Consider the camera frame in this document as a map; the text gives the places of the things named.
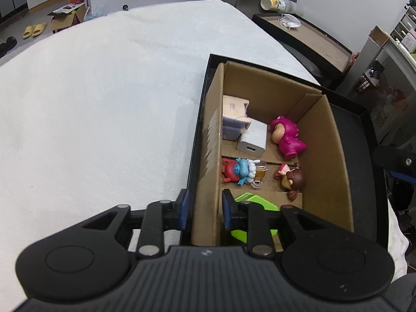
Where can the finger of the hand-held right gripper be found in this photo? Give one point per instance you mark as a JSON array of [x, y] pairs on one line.
[[395, 159]]

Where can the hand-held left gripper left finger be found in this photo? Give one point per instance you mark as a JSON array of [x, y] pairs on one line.
[[185, 208]]

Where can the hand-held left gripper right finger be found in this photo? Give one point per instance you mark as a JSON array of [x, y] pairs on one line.
[[227, 212]]

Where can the black tray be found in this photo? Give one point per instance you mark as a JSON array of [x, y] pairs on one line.
[[364, 156]]

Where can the green plastic block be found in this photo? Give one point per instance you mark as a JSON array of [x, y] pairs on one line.
[[260, 203]]

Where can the red and blue toy figure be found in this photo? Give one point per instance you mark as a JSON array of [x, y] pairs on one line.
[[236, 170]]

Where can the clear glass cup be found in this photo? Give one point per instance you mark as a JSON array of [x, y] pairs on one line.
[[261, 173]]

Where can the brown-haired doll figure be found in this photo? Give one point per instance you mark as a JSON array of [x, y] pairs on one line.
[[292, 178]]

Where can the brown cardboard box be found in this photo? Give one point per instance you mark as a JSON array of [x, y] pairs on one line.
[[318, 156]]

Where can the white charger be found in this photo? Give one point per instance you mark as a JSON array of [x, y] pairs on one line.
[[254, 139]]

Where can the magenta dinosaur toy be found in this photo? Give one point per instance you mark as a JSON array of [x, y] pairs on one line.
[[287, 138]]

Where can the lavender box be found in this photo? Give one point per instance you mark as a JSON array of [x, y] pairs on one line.
[[232, 110]]

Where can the grey upright carton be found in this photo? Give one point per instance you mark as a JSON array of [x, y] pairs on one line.
[[367, 58]]

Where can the red container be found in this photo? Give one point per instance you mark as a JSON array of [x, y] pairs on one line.
[[355, 61]]

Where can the grey drawer unit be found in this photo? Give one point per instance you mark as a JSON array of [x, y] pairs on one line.
[[404, 29]]

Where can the person's grey trousers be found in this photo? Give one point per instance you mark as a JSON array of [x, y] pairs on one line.
[[403, 295]]

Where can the dark side table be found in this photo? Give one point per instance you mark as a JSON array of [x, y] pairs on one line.
[[315, 45]]

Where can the white face mask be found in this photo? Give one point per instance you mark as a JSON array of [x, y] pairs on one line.
[[290, 21]]

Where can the clear plastic bottle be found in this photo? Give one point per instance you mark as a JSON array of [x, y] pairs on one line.
[[287, 5]]

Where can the clear plastic bag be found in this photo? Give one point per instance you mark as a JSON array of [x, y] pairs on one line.
[[96, 12]]

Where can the open cardboard carton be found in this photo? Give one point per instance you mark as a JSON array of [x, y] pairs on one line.
[[66, 18]]

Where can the yellow slipper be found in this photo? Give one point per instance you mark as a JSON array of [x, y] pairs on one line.
[[28, 32], [39, 29]]

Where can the black shoe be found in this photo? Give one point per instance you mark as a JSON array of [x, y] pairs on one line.
[[7, 45]]

